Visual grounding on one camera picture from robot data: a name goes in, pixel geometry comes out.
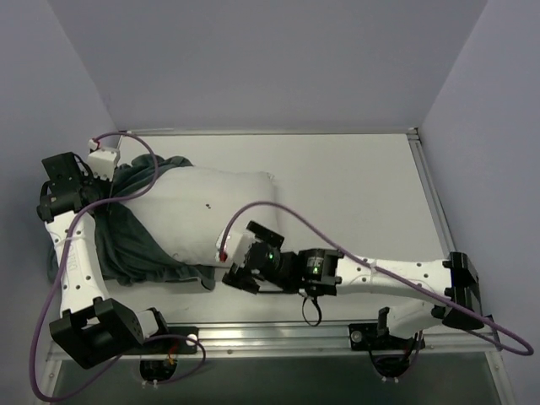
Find aluminium front mounting rail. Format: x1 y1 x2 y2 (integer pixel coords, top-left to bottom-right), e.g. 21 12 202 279
171 321 497 358

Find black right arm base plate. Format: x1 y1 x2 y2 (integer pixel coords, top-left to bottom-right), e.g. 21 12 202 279
348 322 415 352

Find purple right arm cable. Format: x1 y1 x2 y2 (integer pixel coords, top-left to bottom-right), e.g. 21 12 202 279
219 201 535 378

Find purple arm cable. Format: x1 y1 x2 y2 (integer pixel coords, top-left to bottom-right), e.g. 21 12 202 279
30 132 207 401
219 201 535 378

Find aluminium table edge rail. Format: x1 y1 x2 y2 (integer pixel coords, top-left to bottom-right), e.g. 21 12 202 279
407 128 482 315

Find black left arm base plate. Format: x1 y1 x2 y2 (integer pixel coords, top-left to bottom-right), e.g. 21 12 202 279
125 326 199 355

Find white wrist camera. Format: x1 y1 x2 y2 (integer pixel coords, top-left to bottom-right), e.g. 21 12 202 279
86 148 120 181
215 229 256 267

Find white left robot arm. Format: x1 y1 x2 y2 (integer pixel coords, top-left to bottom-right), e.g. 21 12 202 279
37 148 170 370

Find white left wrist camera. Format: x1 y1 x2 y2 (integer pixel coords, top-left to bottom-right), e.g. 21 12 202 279
86 148 120 181

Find white pillow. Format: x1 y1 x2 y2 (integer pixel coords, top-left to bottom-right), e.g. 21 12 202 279
125 167 276 267

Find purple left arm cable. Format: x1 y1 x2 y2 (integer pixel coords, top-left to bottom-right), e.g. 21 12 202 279
30 132 207 401

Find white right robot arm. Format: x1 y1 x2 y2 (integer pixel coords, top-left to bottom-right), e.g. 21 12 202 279
216 221 484 348

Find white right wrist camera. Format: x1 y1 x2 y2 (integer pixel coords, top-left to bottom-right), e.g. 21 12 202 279
215 229 256 267

